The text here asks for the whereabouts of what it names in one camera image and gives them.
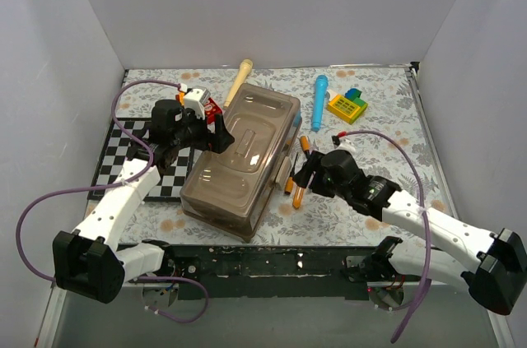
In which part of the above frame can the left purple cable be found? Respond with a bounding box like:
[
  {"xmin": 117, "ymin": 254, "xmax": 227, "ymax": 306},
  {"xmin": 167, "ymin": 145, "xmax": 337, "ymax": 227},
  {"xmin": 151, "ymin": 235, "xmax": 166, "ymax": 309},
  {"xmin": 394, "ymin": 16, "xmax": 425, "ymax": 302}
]
[{"xmin": 15, "ymin": 79, "xmax": 210, "ymax": 323}]

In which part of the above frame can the black white checkerboard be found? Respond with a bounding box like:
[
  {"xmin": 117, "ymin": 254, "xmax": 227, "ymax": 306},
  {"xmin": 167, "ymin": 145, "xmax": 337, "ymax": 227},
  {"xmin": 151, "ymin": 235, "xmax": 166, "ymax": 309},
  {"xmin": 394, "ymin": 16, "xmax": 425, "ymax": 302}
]
[{"xmin": 86, "ymin": 118, "xmax": 197, "ymax": 202}]

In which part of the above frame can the floral table mat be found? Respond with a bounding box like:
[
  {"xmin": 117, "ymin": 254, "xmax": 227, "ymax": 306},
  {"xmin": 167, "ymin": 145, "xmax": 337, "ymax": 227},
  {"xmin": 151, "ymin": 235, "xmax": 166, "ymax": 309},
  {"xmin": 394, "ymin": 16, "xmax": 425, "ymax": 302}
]
[{"xmin": 82, "ymin": 66, "xmax": 458, "ymax": 247}]

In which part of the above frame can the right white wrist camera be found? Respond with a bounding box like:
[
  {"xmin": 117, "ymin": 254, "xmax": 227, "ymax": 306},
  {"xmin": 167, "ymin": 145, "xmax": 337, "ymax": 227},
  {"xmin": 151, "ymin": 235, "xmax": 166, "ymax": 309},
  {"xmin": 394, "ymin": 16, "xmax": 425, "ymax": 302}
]
[{"xmin": 332, "ymin": 135, "xmax": 357, "ymax": 153}]

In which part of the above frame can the orange utility knife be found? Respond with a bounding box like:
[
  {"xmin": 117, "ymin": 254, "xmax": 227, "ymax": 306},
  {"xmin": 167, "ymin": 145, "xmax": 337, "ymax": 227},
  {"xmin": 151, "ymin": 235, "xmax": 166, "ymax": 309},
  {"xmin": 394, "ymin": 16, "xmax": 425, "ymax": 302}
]
[{"xmin": 292, "ymin": 185, "xmax": 305, "ymax": 210}]

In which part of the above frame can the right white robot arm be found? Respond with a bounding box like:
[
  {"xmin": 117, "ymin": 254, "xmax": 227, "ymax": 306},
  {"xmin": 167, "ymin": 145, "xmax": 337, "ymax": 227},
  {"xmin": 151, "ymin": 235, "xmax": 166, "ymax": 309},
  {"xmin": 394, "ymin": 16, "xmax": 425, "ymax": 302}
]
[{"xmin": 293, "ymin": 150, "xmax": 526, "ymax": 315}]

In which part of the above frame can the taupe plastic tool box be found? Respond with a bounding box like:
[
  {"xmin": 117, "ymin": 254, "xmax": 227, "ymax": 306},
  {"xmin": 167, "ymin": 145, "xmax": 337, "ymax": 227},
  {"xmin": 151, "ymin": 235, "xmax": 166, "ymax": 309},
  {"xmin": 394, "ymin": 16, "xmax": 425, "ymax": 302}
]
[{"xmin": 180, "ymin": 84, "xmax": 301, "ymax": 242}]

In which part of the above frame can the yellow green toy block house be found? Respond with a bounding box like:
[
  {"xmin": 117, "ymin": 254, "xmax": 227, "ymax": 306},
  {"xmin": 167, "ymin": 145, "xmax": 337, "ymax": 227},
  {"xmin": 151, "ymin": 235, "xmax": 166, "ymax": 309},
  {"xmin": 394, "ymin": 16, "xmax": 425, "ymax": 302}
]
[{"xmin": 326, "ymin": 88, "xmax": 368, "ymax": 124}]

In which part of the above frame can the blue toy microphone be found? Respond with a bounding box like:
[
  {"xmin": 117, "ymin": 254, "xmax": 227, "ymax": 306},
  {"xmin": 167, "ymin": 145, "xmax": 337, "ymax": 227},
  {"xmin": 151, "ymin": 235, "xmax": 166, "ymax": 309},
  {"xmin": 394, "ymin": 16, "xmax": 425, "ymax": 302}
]
[{"xmin": 311, "ymin": 75, "xmax": 329, "ymax": 132}]

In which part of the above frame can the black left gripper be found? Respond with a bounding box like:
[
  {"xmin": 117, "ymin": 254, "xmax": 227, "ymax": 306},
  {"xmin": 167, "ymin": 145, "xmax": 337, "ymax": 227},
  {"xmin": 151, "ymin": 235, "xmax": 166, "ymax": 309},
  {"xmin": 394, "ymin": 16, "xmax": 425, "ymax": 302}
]
[{"xmin": 172, "ymin": 106, "xmax": 233, "ymax": 153}]

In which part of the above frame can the red owl toy block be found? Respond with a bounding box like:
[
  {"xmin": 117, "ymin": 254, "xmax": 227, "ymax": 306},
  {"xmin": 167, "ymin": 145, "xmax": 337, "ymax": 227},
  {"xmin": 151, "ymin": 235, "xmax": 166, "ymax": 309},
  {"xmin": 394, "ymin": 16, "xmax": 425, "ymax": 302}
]
[{"xmin": 204, "ymin": 97, "xmax": 222, "ymax": 125}]

